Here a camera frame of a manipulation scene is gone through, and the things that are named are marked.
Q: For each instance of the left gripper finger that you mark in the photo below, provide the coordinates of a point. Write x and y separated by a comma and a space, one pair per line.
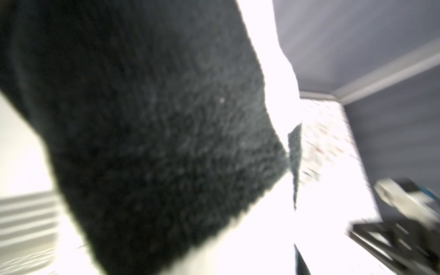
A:
301, 267

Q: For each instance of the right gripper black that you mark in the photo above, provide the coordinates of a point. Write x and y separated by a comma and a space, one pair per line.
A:
405, 247

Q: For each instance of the white perforated plastic basket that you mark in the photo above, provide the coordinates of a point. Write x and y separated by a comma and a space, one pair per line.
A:
29, 232

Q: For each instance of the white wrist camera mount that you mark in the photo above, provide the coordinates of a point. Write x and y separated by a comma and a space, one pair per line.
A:
414, 202

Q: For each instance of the black white checkered pillowcase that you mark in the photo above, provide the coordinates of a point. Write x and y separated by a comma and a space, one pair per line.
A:
173, 129

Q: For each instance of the floral patterned table mat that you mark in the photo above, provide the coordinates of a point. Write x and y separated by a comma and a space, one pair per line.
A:
334, 193

